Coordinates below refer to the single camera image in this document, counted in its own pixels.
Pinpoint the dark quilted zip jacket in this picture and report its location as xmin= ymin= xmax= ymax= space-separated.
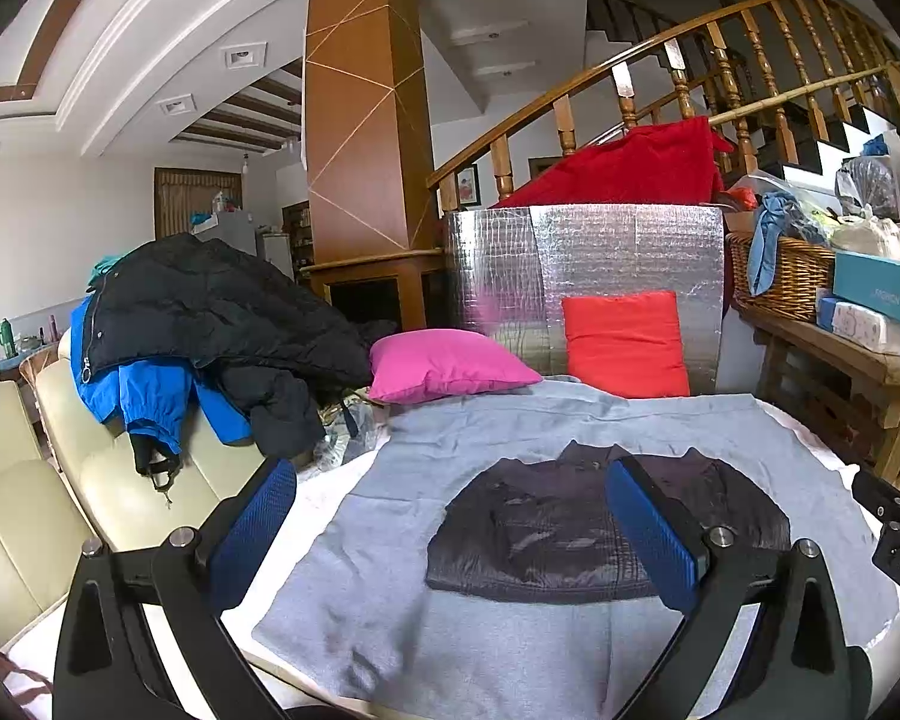
xmin=425 ymin=442 xmax=790 ymax=605

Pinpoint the white mattress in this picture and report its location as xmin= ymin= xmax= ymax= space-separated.
xmin=0 ymin=358 xmax=900 ymax=720

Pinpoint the wooden side table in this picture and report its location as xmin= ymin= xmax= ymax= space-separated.
xmin=741 ymin=309 xmax=900 ymax=483

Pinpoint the cream leather sofa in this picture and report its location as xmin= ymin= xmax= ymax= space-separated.
xmin=0 ymin=340 xmax=263 ymax=647

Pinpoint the white patterned box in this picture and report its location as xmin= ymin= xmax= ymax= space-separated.
xmin=816 ymin=294 xmax=900 ymax=356

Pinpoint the grey fleece blanket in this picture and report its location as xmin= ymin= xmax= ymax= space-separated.
xmin=255 ymin=380 xmax=900 ymax=718

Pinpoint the blue jacket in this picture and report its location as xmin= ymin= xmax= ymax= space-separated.
xmin=69 ymin=298 xmax=251 ymax=457

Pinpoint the wicker basket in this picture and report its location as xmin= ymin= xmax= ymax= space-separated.
xmin=727 ymin=232 xmax=836 ymax=323

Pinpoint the red-orange pillow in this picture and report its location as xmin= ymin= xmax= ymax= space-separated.
xmin=562 ymin=291 xmax=691 ymax=398

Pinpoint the black puffer coat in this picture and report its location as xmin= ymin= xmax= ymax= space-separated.
xmin=82 ymin=234 xmax=372 ymax=460

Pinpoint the light blue cloth in basket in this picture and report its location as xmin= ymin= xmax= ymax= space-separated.
xmin=746 ymin=192 xmax=795 ymax=298

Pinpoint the pink pillow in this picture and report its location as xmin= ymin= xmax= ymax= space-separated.
xmin=367 ymin=328 xmax=543 ymax=405

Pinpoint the dark red cloth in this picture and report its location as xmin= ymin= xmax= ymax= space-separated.
xmin=496 ymin=117 xmax=735 ymax=208

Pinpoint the silver foil insulation board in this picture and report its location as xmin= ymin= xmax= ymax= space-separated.
xmin=445 ymin=203 xmax=725 ymax=395

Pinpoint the wooden stair railing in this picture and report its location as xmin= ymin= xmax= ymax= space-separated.
xmin=425 ymin=0 xmax=900 ymax=210

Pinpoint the wooden column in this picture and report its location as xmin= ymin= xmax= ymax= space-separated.
xmin=304 ymin=0 xmax=442 ymax=330

